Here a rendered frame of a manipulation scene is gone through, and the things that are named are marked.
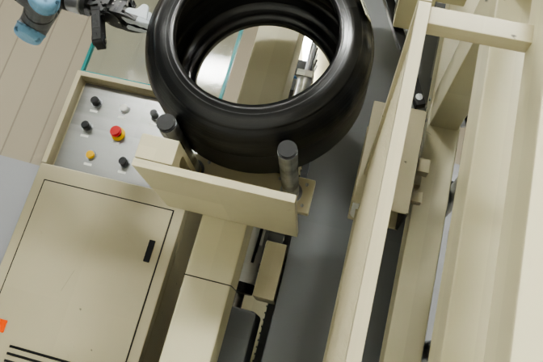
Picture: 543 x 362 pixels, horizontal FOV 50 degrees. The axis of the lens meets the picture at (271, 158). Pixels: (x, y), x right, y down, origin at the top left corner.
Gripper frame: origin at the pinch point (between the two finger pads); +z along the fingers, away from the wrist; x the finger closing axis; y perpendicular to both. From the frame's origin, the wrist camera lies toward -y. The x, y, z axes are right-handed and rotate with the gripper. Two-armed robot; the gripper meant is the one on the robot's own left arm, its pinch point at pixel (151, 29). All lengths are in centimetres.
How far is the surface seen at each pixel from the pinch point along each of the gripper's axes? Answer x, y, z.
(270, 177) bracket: 24, -21, 39
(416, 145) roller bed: 19, -1, 74
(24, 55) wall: 252, 67, -205
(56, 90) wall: 257, 51, -172
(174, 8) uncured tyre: -11.7, 1.4, 8.5
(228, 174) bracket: 23.6, -24.0, 27.8
